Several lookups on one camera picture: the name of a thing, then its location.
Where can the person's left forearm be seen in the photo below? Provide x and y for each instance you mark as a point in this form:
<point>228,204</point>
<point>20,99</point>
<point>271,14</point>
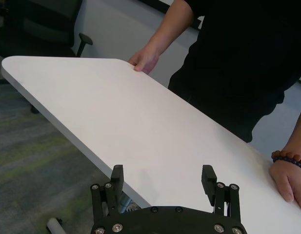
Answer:
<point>297,136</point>

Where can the person's right forearm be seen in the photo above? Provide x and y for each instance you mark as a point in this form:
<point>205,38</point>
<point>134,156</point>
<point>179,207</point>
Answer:
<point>169,26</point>

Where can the person's black-clothed body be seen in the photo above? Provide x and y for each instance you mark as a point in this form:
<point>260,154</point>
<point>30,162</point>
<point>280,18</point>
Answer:
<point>238,61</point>

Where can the person's left hand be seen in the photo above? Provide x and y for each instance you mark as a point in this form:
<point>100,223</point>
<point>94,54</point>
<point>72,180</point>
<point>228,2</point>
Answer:
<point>290,182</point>

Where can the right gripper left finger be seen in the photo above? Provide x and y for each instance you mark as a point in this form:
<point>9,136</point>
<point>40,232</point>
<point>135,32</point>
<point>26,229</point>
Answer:
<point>116,178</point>

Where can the white rectangular table board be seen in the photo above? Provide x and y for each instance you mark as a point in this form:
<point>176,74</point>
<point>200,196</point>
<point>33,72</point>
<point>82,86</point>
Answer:
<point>140,122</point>

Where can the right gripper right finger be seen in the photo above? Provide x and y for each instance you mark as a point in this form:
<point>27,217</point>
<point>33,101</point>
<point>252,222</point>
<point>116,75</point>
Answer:
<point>209,180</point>

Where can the black office chair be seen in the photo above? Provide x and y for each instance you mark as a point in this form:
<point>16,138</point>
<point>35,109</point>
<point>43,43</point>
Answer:
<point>43,24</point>

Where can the person's right hand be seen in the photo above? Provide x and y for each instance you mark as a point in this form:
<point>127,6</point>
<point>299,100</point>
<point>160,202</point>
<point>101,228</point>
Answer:
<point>146,59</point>

